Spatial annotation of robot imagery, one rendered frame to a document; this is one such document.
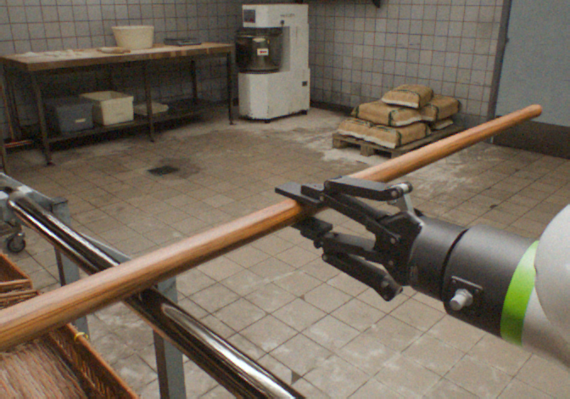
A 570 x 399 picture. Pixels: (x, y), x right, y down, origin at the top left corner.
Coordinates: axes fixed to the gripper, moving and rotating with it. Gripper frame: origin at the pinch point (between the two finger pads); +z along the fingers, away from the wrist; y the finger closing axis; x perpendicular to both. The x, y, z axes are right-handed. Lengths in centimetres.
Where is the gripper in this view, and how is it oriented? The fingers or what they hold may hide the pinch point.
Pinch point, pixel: (303, 208)
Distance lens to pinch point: 61.3
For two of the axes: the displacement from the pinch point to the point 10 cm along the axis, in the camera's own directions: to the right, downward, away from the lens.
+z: -7.2, -2.5, 6.5
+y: 0.0, 9.4, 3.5
